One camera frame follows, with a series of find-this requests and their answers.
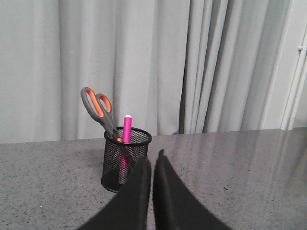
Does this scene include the grey orange handled scissors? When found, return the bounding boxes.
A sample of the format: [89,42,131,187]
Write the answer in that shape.
[81,87,121,142]

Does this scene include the white vertical pipe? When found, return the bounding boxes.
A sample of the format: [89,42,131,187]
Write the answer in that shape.
[281,31,307,130]

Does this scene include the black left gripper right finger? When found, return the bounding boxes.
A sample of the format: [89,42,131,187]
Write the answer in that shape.
[153,149,230,230]

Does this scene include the grey pleated curtain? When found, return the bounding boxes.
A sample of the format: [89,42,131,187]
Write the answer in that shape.
[0,0,307,145]

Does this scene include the black mesh pen cup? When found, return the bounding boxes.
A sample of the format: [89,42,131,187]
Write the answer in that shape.
[101,127,152,193]

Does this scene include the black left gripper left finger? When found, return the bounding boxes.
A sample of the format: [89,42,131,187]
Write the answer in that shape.
[79,156,151,230]

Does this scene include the pink marker pen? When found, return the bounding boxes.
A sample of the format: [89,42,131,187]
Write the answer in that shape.
[118,115,132,184]

